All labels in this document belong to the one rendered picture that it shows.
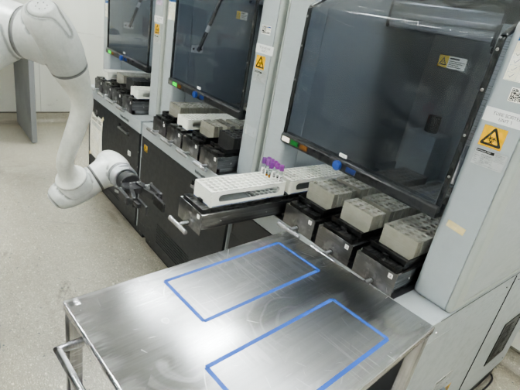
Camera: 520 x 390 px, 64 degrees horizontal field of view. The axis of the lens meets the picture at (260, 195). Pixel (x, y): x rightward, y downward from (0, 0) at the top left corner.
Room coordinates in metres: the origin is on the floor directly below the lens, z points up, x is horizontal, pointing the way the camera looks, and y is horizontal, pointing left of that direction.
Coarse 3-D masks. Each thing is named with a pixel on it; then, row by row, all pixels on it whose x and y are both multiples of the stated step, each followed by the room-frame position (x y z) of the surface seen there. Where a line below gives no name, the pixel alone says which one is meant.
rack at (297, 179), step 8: (296, 168) 1.45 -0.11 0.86; (304, 168) 1.47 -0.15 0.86; (312, 168) 1.47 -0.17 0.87; (320, 168) 1.49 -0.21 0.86; (328, 168) 1.51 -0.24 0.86; (288, 176) 1.34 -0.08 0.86; (296, 176) 1.35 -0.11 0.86; (304, 176) 1.37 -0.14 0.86; (312, 176) 1.39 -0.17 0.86; (320, 176) 1.40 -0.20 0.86; (328, 176) 1.43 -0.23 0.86; (336, 176) 1.45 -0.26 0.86; (288, 184) 1.31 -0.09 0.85; (296, 184) 1.32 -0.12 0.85; (304, 184) 1.44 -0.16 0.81; (288, 192) 1.30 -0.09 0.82; (296, 192) 1.33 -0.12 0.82
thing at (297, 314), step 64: (256, 256) 0.87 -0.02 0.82; (320, 256) 0.92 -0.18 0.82; (128, 320) 0.57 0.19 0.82; (192, 320) 0.61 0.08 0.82; (256, 320) 0.64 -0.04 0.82; (320, 320) 0.67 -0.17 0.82; (384, 320) 0.71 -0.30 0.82; (128, 384) 0.45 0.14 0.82; (192, 384) 0.47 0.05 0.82; (256, 384) 0.49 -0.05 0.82; (320, 384) 0.51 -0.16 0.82
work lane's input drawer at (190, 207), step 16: (304, 192) 1.34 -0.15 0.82; (192, 208) 1.09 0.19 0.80; (208, 208) 1.08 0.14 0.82; (224, 208) 1.12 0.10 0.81; (240, 208) 1.14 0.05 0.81; (256, 208) 1.19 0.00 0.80; (272, 208) 1.23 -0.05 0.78; (176, 224) 1.07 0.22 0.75; (192, 224) 1.08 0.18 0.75; (208, 224) 1.07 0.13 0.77; (224, 224) 1.11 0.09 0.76
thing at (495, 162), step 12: (516, 48) 0.96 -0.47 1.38; (516, 60) 0.96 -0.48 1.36; (516, 72) 0.95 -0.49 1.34; (516, 96) 0.93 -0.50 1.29; (492, 132) 0.95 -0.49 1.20; (504, 132) 0.93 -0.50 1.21; (480, 144) 0.96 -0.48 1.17; (492, 144) 0.94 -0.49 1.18; (480, 156) 0.95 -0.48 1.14; (492, 156) 0.93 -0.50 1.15; (504, 156) 0.92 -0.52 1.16; (492, 168) 0.93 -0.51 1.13; (456, 228) 0.94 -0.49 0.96
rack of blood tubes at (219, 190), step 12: (204, 180) 1.17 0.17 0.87; (216, 180) 1.18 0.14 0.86; (228, 180) 1.20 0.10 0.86; (240, 180) 1.22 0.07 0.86; (252, 180) 1.24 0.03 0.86; (264, 180) 1.27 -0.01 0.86; (276, 180) 1.28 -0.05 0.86; (204, 192) 1.11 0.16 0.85; (216, 192) 1.10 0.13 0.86; (228, 192) 1.13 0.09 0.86; (240, 192) 1.16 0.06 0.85; (252, 192) 1.24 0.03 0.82; (264, 192) 1.25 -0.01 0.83; (276, 192) 1.27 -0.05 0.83; (216, 204) 1.10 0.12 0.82; (228, 204) 1.13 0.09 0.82
